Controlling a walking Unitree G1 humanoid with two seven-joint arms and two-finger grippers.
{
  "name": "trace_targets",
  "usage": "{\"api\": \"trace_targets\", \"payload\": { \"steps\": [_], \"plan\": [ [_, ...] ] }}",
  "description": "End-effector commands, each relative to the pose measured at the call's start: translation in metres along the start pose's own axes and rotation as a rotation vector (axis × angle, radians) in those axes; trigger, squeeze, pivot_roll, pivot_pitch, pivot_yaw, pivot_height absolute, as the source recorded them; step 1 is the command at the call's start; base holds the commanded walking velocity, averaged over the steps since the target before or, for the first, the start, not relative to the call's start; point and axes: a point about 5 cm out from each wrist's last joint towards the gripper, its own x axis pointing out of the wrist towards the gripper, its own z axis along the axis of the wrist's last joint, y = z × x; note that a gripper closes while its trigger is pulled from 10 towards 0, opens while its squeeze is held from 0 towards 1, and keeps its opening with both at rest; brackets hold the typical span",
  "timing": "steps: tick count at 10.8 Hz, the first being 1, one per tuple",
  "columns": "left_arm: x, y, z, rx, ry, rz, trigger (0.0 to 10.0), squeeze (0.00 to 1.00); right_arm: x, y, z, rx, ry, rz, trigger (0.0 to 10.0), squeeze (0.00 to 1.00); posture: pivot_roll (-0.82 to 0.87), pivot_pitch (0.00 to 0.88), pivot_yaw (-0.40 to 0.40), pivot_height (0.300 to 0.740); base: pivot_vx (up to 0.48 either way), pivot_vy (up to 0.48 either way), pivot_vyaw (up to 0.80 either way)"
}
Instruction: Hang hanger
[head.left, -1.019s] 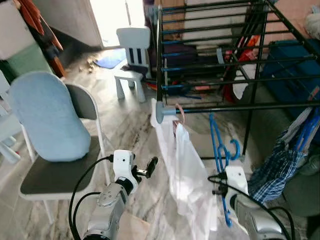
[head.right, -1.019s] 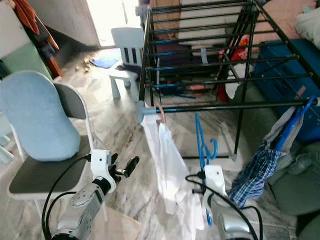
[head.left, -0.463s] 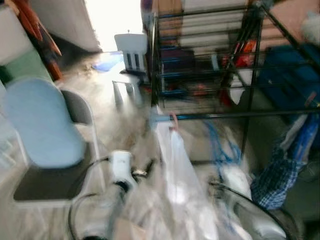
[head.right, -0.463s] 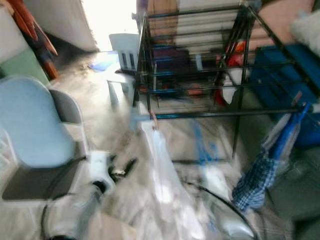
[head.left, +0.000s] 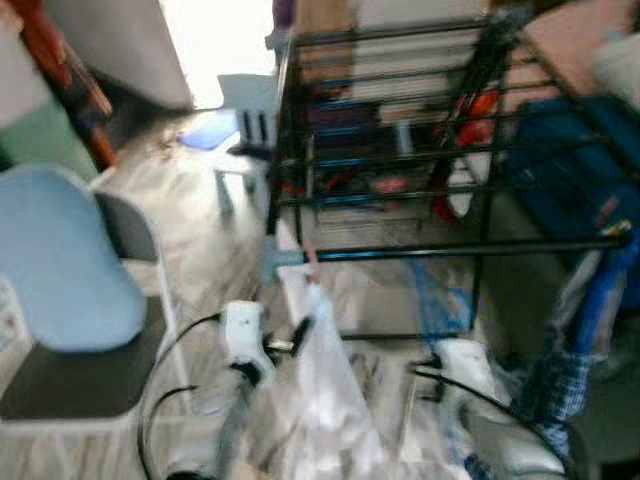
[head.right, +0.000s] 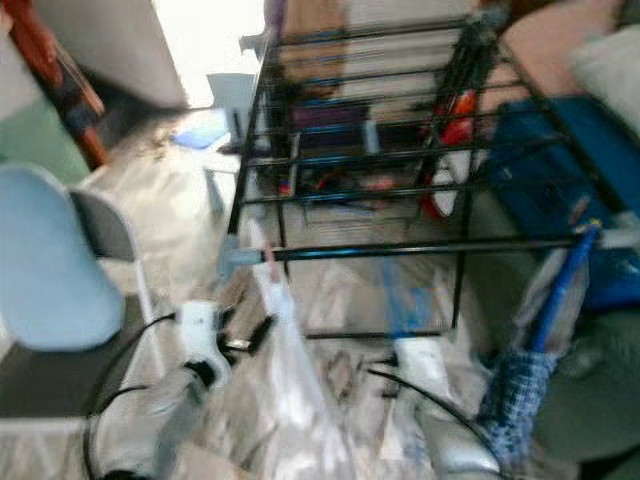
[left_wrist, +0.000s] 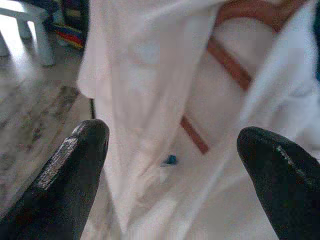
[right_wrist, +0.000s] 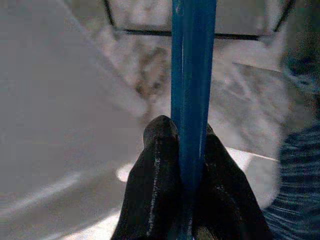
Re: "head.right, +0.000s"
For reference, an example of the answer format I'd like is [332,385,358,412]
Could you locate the pink hanger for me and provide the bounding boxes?
[260,240,283,281]

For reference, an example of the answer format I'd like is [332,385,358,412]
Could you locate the white shirt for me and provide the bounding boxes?
[240,265,356,480]

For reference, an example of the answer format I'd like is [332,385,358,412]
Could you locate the black metal drying rack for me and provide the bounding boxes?
[225,10,611,336]

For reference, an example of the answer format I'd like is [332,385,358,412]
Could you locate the blue plaid shorts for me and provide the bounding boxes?
[475,255,586,441]

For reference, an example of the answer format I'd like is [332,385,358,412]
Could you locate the white folding chair grey seat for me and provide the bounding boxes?
[0,185,161,431]

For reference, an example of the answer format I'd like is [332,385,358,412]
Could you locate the light blue cushion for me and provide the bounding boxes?
[0,165,126,351]

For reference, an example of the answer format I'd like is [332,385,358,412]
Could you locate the blue floor mat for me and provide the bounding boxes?
[170,110,229,151]

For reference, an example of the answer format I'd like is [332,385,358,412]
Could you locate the green leather sofa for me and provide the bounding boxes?
[530,300,640,480]

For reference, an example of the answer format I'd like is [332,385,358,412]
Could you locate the pale blue kid chair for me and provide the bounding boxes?
[205,72,266,211]

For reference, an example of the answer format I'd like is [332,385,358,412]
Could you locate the blue storage box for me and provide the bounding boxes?
[480,95,640,311]

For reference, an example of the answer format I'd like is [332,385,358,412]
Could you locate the green box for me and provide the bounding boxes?
[0,95,91,186]

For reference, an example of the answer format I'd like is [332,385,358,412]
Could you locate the orange umbrella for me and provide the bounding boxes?
[5,0,111,169]

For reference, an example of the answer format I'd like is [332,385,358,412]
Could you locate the pink blanket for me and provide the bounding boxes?
[500,0,640,101]

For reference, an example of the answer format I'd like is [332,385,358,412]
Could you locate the beige pillow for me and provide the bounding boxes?
[570,25,640,111]

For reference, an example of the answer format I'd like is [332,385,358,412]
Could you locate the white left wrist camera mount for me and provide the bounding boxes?
[178,300,229,366]

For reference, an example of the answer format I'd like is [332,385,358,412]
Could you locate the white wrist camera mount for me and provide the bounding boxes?
[178,300,229,366]
[392,335,446,396]

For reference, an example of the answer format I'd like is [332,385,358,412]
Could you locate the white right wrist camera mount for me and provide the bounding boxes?
[392,335,446,396]

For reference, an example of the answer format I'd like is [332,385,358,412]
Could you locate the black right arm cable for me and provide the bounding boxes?
[365,368,511,471]

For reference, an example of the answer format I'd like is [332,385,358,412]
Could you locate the long black left arm cable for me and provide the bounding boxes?
[82,312,183,480]

